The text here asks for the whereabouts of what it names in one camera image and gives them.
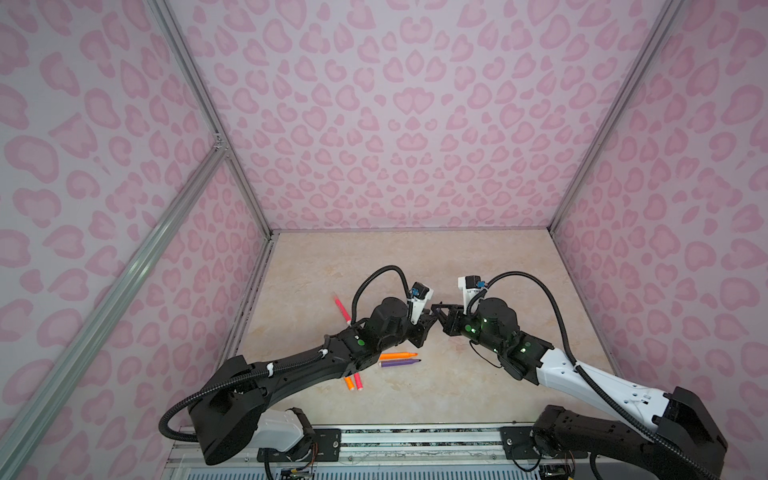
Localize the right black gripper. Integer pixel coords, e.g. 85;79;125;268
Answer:
428;305;505;356

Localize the pink highlighter pen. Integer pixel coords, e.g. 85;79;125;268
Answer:
333;295;352;326
353;373;364;390

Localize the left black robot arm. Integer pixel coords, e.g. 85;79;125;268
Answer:
187;297;437;465

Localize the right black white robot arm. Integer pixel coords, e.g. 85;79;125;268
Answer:
430;298;728;479

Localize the orange highlighter pen right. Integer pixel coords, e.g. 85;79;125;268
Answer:
379;352;418;361

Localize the purple highlighter pen right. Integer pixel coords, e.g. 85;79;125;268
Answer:
379;358;421;368

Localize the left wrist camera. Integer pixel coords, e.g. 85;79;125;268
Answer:
409;282;434;325

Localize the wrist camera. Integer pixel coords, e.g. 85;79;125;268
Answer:
458;275;485;314
409;282;434;325

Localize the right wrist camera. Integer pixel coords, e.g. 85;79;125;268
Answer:
458;275;485;314

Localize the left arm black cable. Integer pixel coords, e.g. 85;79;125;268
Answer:
158;265;412;443

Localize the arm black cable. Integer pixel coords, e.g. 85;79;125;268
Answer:
467;271;721;480
158;265;412;443

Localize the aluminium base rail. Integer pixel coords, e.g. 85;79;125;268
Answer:
160;423;691;480

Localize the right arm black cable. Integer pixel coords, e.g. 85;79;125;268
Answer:
467;271;721;480

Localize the diagonal aluminium frame bar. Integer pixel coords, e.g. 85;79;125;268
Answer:
1;146;227;479

